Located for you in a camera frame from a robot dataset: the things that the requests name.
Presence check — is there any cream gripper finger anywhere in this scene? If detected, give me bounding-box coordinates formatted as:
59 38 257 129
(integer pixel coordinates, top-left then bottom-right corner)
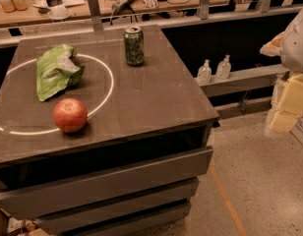
260 32 284 57

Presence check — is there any green soda can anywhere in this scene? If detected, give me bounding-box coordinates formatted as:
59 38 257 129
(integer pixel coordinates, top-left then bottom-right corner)
123 27 145 66

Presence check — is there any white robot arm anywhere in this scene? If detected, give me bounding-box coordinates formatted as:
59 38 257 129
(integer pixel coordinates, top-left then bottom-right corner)
260 8 303 73

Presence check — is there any clear sanitizer bottle right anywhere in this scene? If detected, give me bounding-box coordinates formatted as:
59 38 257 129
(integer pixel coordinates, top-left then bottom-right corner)
216 54 231 80

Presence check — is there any clear sanitizer bottle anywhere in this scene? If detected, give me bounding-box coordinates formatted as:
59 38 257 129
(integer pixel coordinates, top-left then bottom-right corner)
197 59 212 84
216 54 231 80

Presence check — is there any clear sanitizer bottle left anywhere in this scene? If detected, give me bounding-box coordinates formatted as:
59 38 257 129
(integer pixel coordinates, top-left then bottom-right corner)
197 59 212 84

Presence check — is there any grey power strip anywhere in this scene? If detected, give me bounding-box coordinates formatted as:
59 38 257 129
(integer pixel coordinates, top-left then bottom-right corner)
111 0 134 14

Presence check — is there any grey drawer cabinet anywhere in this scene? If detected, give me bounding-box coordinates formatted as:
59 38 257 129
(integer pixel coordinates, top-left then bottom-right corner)
0 26 217 236

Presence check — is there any red apple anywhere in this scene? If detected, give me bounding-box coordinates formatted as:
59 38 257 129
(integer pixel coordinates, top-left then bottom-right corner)
53 98 88 133

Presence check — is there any white face mask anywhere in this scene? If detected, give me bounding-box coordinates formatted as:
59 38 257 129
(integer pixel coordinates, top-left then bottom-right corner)
47 6 71 21

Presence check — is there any green chip bag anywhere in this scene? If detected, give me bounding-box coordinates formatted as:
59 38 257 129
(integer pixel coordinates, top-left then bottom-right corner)
36 44 85 102

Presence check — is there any orange liquid jar left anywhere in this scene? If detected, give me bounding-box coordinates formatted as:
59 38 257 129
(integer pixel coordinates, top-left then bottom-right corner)
0 0 15 13

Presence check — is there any metal railing post right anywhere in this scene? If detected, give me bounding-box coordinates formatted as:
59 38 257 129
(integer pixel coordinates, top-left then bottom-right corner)
197 0 210 20

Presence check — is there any metal railing post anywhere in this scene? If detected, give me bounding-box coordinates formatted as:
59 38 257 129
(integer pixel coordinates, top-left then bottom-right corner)
88 0 103 31
197 0 210 20

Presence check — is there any metal railing post left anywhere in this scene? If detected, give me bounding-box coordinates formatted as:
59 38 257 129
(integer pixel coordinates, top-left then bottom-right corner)
88 0 103 31

